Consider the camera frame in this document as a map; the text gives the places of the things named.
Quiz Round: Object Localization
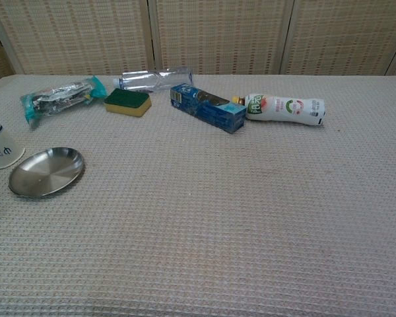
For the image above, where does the green yellow sponge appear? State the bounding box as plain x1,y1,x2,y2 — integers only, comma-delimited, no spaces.
104,87,153,118

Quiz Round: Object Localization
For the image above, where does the beige woven tablecloth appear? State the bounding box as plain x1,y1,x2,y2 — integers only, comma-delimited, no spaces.
0,73,396,317

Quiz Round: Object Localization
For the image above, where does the teal snack packet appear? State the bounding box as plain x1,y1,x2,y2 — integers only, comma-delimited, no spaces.
20,75,108,125

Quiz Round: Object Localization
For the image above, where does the round steel dish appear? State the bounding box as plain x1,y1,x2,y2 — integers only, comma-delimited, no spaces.
8,147,86,199

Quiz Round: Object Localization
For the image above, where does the white drink bottle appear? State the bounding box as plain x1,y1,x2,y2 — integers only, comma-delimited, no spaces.
232,92,327,127

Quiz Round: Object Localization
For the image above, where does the white paper cup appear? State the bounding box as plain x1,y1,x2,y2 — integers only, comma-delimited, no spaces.
0,118,26,170

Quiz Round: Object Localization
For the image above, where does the clear plastic water bottle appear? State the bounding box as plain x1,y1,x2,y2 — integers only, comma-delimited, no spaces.
113,66,194,94

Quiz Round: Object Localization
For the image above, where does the blue cookie box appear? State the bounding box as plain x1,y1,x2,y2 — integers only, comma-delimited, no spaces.
170,83,248,135

